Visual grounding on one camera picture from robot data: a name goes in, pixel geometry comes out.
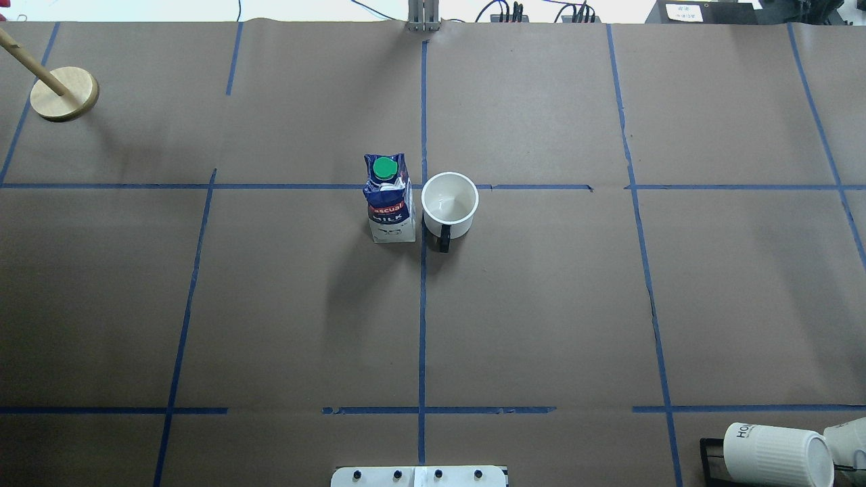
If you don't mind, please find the aluminium frame post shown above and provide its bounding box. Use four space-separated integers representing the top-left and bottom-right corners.
406 0 441 32

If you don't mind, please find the wooden mug tree stand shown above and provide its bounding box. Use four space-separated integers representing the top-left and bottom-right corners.
1 30 99 122

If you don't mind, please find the white mounting post with base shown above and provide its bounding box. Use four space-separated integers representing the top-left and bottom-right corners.
330 465 509 486

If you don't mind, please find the white mug black handle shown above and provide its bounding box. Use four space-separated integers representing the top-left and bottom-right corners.
421 172 480 253

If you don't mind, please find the blue milk carton green cap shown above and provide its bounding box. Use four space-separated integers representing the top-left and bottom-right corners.
363 152 415 244

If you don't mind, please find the white cup on rack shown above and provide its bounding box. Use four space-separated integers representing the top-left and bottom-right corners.
823 418 865 486
723 422 835 486

